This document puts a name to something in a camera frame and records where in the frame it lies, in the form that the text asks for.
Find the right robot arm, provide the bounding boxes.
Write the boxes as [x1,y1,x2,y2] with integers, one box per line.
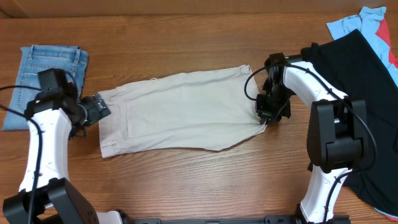
[256,53,369,223]

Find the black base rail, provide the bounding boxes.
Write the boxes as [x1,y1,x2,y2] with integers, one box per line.
[124,214,351,224]

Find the red garment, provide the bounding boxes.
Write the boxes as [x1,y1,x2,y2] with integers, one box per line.
[376,19,397,67]

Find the black garment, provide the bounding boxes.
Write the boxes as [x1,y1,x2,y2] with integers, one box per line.
[300,29,398,217]

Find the light blue garment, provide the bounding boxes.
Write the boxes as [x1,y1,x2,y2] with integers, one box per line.
[326,7,397,85]

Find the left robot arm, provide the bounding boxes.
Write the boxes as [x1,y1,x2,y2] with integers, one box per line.
[2,68,130,224]

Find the folded blue denim jeans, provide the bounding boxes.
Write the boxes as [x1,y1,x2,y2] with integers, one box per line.
[9,45,88,114]

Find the beige khaki shorts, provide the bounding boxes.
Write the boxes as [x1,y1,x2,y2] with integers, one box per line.
[99,65,266,158]

